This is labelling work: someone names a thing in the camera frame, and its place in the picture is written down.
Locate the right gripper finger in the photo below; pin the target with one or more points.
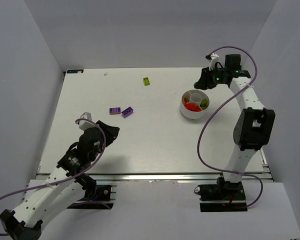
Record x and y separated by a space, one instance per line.
205 74
203 85

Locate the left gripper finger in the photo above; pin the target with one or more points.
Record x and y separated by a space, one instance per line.
111 134
105 127

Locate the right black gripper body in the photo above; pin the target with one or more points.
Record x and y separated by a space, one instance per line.
206 78

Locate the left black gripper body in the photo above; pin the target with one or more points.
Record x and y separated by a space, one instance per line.
103 131

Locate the yellow lego piece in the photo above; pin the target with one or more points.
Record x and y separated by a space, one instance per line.
204 104

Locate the red lego brick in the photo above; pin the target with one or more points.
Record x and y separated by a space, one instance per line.
192 107

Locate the orange lego brick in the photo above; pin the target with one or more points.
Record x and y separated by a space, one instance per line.
185 101

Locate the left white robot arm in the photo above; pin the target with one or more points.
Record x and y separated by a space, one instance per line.
67 185

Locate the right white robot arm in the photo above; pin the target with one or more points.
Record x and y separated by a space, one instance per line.
252 130

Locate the white divided round container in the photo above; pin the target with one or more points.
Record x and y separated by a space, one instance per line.
195 97

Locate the purple lego brick studs up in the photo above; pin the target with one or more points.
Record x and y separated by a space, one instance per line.
115 111

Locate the purple lego brick upside down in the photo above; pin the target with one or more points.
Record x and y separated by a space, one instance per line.
127 112

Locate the yellow-green lego brick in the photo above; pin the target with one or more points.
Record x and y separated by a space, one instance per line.
146 81

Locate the blue label left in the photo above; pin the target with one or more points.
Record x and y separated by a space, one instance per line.
74 71

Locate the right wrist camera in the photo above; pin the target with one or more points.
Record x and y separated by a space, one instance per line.
213 58

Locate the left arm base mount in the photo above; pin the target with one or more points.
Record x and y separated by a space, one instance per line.
102 197

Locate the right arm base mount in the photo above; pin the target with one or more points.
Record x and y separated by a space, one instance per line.
222 200

